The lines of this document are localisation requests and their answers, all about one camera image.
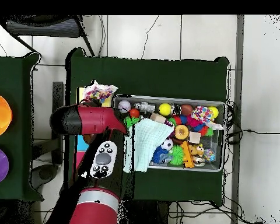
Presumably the mint green knitted cloth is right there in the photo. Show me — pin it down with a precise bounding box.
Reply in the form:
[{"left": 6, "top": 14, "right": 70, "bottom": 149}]
[{"left": 123, "top": 118, "right": 174, "bottom": 173}]

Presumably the multicoloured rope toy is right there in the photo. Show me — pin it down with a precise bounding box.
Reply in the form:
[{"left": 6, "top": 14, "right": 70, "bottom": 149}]
[
  {"left": 190, "top": 105, "right": 224, "bottom": 131},
  {"left": 82, "top": 79, "right": 119, "bottom": 105}
]

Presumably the silver mesh bin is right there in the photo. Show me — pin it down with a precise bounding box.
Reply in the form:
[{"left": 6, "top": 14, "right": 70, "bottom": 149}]
[{"left": 113, "top": 94, "right": 227, "bottom": 173}]

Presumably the wooden box with three holes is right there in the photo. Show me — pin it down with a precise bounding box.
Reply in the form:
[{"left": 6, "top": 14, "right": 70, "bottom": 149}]
[{"left": 75, "top": 87, "right": 114, "bottom": 169}]

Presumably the green spiky rubber ball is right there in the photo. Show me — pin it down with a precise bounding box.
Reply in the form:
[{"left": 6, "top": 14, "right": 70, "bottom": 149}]
[{"left": 123, "top": 115, "right": 141, "bottom": 129}]

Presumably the plain wooden cube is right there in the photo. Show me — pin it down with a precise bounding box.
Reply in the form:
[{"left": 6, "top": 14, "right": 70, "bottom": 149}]
[
  {"left": 187, "top": 131, "right": 202, "bottom": 144},
  {"left": 150, "top": 112, "right": 167, "bottom": 124}
]

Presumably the small white baseball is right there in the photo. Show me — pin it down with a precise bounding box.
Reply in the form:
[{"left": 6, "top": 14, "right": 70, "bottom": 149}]
[{"left": 117, "top": 100, "right": 132, "bottom": 114}]

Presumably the plain yellow ball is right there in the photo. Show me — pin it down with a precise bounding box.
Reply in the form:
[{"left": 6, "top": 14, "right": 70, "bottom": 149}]
[{"left": 158, "top": 103, "right": 173, "bottom": 117}]

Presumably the toy hamburger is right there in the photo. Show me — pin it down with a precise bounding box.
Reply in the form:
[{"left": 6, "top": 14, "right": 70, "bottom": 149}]
[{"left": 174, "top": 124, "right": 190, "bottom": 140}]

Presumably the small brown football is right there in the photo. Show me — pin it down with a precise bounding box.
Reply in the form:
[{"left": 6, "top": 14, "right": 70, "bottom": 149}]
[{"left": 180, "top": 104, "right": 194, "bottom": 117}]

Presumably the black standing panel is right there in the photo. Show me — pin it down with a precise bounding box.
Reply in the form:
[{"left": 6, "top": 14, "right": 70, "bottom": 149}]
[{"left": 51, "top": 81, "right": 64, "bottom": 164}]

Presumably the grey round stand base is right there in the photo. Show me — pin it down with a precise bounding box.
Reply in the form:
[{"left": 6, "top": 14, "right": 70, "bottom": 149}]
[{"left": 30, "top": 164, "right": 59, "bottom": 190}]

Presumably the dark green side table cloth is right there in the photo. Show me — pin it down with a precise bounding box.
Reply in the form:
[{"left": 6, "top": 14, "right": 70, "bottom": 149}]
[{"left": 0, "top": 52, "right": 44, "bottom": 202}]

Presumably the black metal chair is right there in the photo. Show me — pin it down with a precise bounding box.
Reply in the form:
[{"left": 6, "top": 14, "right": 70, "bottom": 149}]
[{"left": 0, "top": 15, "right": 95, "bottom": 57}]

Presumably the orange plastic bowl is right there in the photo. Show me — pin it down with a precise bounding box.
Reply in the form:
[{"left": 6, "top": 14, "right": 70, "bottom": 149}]
[{"left": 0, "top": 92, "right": 13, "bottom": 139}]

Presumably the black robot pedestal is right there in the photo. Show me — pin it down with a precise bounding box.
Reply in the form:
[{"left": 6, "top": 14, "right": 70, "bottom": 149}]
[{"left": 121, "top": 199, "right": 170, "bottom": 224}]

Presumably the black power cable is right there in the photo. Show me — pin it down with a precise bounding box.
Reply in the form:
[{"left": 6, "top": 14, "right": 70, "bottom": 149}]
[{"left": 226, "top": 128, "right": 280, "bottom": 136}]

